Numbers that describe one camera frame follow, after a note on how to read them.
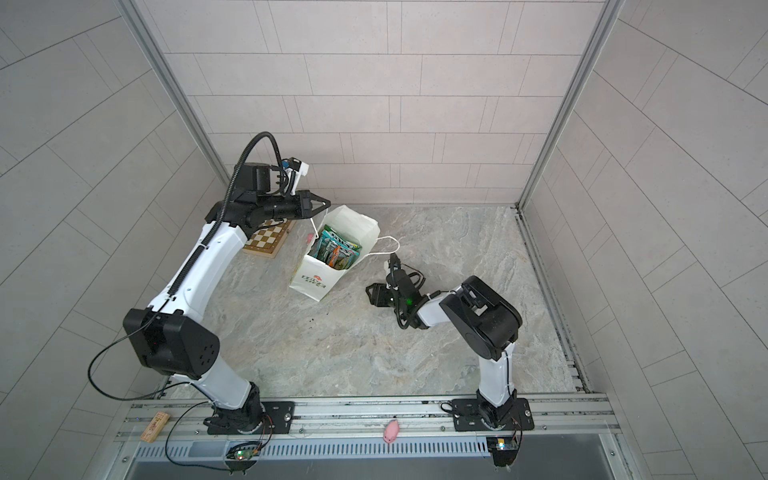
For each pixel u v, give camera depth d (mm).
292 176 610
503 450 681
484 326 495
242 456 651
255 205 587
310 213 697
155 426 685
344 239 911
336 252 881
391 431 683
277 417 709
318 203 727
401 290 717
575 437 711
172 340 423
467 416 711
